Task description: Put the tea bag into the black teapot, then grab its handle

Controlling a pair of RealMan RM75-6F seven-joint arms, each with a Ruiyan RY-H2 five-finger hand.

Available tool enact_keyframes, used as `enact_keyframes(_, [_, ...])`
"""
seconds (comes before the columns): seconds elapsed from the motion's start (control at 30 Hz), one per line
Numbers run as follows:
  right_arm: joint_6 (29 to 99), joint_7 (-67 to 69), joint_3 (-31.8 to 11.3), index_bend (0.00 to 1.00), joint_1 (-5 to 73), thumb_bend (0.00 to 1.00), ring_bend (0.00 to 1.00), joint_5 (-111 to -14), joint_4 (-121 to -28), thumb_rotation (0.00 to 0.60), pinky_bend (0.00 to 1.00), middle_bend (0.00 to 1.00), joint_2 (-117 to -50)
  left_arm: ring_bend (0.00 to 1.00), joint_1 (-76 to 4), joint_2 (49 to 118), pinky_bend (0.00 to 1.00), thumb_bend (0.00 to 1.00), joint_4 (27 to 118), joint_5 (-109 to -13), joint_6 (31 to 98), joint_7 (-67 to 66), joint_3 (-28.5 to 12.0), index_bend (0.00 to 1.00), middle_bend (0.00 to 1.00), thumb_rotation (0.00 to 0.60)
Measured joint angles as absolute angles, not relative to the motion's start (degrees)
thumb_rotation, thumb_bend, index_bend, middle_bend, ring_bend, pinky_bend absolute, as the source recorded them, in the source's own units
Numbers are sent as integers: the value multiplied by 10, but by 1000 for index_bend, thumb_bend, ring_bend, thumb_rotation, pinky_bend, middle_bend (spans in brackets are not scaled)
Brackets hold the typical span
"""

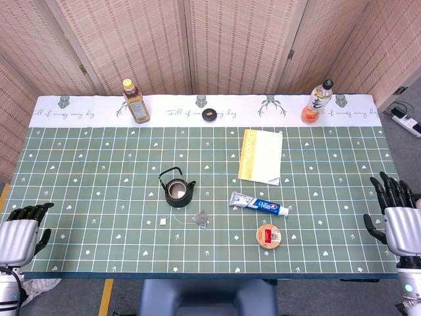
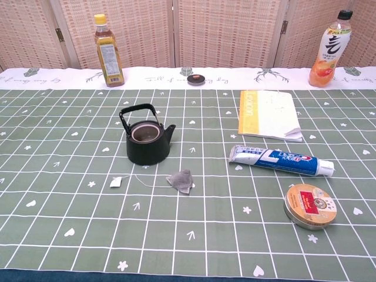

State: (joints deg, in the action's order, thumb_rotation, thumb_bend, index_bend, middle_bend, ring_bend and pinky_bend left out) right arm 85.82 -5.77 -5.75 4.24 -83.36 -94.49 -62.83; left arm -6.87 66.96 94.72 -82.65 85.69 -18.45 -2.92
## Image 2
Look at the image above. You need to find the grey tea bag with string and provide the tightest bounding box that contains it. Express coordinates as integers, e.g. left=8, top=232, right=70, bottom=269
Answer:
left=109, top=169, right=195, bottom=196

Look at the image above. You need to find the black cast iron teapot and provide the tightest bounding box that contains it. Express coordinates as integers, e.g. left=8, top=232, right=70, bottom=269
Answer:
left=119, top=103, right=177, bottom=166

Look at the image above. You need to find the small black round lid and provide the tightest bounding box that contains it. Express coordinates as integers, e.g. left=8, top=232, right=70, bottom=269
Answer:
left=187, top=74, right=205, bottom=86

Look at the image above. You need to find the green checked tablecloth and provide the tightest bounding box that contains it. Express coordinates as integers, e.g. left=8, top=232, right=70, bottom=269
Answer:
left=0, top=66, right=376, bottom=278

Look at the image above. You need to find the yellow and white notebook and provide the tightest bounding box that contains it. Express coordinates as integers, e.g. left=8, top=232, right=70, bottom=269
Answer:
left=237, top=89, right=304, bottom=143

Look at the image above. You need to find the blue and white toothpaste tube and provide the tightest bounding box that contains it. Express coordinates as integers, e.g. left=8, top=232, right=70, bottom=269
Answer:
left=229, top=144, right=335, bottom=177

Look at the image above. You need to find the woven bamboo folding screen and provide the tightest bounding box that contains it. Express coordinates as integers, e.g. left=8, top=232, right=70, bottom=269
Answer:
left=0, top=0, right=376, bottom=72

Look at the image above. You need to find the yellow capped oil bottle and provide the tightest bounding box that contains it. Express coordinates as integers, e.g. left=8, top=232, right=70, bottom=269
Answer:
left=93, top=14, right=125, bottom=88

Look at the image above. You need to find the round orange tin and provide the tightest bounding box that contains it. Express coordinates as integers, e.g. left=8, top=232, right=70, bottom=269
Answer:
left=283, top=183, right=338, bottom=231

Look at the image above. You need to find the orange drink bottle black cap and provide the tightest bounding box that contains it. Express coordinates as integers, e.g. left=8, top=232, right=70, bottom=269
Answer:
left=308, top=9, right=354, bottom=89

